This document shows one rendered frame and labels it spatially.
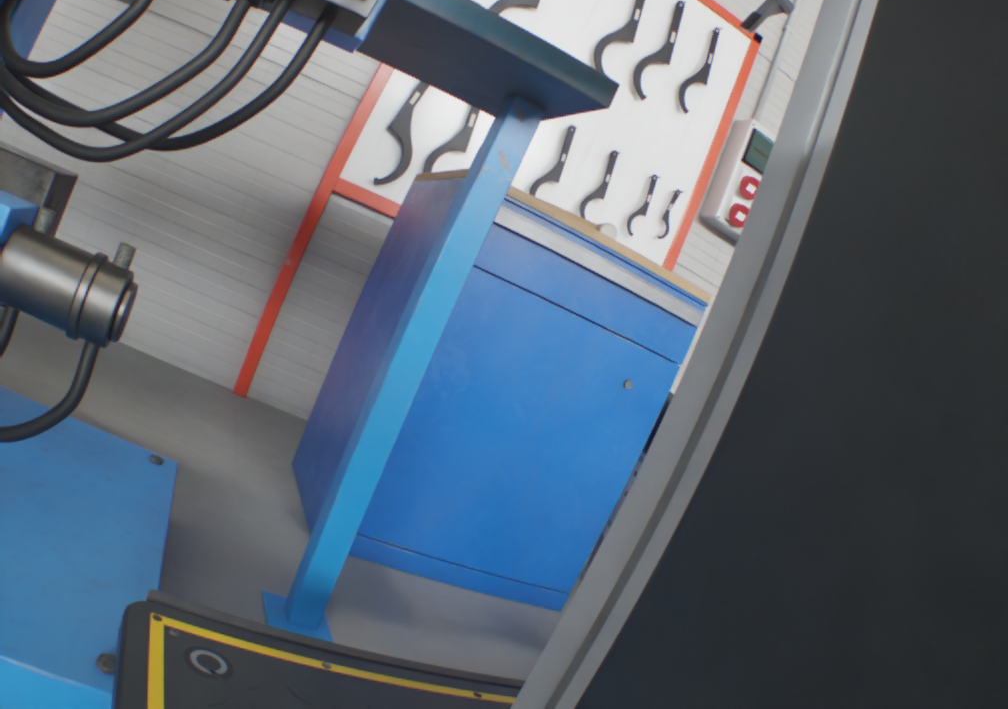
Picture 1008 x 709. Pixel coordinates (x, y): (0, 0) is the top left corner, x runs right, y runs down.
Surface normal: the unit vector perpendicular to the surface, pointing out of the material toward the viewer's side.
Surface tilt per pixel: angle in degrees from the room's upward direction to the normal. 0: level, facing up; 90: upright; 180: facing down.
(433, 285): 90
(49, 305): 116
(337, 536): 90
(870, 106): 90
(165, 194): 90
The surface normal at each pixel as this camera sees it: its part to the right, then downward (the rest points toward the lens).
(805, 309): -0.83, -0.36
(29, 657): 0.41, -0.91
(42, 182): 0.33, 0.19
